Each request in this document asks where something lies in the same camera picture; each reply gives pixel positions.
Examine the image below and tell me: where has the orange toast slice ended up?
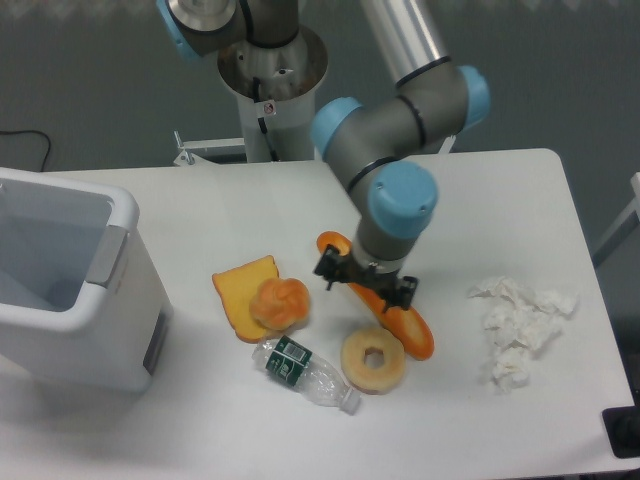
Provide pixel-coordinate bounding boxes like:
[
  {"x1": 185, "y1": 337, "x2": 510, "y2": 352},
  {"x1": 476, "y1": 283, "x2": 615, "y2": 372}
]
[{"x1": 211, "y1": 255, "x2": 279, "y2": 343}]

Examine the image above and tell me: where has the white open bin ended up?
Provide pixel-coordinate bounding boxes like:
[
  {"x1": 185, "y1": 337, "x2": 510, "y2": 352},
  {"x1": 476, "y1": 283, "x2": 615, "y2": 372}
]
[{"x1": 1, "y1": 168, "x2": 173, "y2": 392}]

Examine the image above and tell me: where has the black floor cable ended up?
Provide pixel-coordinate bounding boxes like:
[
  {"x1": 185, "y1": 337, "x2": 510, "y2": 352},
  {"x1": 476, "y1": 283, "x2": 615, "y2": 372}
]
[{"x1": 0, "y1": 129, "x2": 52, "y2": 171}]

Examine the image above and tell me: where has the long orange baguette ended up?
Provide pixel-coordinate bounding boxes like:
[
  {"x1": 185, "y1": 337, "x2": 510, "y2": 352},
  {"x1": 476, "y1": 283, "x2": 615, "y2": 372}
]
[{"x1": 316, "y1": 230, "x2": 435, "y2": 361}]

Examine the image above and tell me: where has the round knotted bread roll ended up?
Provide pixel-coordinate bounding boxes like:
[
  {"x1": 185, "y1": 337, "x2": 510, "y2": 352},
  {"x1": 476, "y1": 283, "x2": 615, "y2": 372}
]
[{"x1": 249, "y1": 278, "x2": 311, "y2": 331}]

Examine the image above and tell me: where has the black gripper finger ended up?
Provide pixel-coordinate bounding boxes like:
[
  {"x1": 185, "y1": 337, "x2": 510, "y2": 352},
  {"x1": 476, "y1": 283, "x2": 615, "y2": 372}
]
[
  {"x1": 313, "y1": 244, "x2": 352, "y2": 291},
  {"x1": 382, "y1": 276, "x2": 419, "y2": 312}
]

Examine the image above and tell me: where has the white frame at right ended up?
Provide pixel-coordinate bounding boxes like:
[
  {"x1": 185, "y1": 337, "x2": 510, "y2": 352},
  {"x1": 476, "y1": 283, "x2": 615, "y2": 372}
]
[{"x1": 591, "y1": 172, "x2": 639, "y2": 268}]

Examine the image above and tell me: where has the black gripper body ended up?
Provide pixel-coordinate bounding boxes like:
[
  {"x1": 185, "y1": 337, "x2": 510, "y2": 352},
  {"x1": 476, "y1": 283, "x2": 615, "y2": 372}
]
[{"x1": 345, "y1": 253, "x2": 400, "y2": 300}]

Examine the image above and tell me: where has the crumpled white tissue paper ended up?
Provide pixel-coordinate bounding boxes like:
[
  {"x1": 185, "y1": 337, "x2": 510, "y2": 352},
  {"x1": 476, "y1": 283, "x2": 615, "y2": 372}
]
[{"x1": 468, "y1": 276, "x2": 579, "y2": 394}]

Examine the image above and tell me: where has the beige ring donut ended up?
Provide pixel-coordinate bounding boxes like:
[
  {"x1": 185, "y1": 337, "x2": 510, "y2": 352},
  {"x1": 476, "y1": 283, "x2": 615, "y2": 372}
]
[{"x1": 341, "y1": 327, "x2": 405, "y2": 394}]

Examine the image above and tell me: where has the crushed clear plastic bottle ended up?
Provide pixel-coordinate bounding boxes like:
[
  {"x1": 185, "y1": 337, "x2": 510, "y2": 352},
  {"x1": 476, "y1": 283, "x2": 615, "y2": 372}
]
[{"x1": 251, "y1": 335, "x2": 361, "y2": 415}]

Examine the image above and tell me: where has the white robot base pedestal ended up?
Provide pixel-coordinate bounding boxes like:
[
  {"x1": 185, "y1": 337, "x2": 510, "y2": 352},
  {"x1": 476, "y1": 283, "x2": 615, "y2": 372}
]
[{"x1": 172, "y1": 27, "x2": 457, "y2": 167}]

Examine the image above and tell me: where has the black device at edge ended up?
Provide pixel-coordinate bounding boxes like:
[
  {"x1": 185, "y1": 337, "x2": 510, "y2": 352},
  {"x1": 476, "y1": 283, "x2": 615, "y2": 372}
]
[{"x1": 602, "y1": 406, "x2": 639, "y2": 459}]

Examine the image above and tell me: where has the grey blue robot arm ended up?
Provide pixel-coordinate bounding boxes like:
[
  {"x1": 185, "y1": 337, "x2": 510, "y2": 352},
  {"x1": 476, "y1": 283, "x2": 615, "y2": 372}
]
[{"x1": 157, "y1": 1, "x2": 490, "y2": 309}]

